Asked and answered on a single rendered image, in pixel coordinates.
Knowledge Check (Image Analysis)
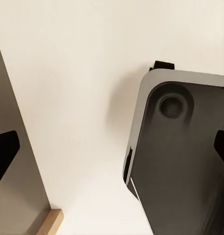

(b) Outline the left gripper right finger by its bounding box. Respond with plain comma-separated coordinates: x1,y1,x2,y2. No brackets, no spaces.
214,129,224,162

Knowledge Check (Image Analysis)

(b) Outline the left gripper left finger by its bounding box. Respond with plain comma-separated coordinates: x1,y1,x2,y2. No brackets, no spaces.
0,130,20,180

